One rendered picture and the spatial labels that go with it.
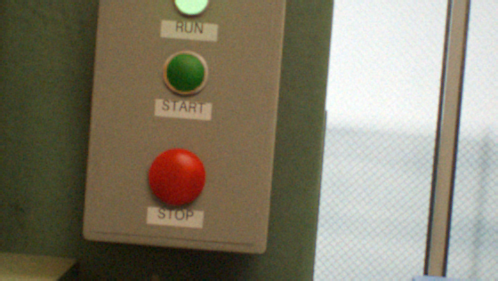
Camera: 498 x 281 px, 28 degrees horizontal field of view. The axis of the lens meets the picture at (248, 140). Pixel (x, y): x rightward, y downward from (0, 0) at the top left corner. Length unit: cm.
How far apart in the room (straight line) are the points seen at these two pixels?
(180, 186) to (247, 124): 5
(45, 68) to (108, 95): 8
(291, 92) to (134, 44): 11
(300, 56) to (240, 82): 7
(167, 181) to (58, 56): 12
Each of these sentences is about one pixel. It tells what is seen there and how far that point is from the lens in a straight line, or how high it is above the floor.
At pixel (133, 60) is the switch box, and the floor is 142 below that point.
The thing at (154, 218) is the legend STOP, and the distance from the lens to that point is 53.
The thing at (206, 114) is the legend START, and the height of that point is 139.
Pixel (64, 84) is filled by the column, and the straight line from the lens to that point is 60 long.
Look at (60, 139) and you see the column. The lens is 60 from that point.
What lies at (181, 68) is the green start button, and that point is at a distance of 52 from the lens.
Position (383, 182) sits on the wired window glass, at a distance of 203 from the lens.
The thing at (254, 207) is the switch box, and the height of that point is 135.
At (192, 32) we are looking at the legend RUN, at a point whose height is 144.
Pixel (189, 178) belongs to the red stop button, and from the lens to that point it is 52.
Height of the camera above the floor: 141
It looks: 3 degrees down
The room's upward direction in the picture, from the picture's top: 5 degrees clockwise
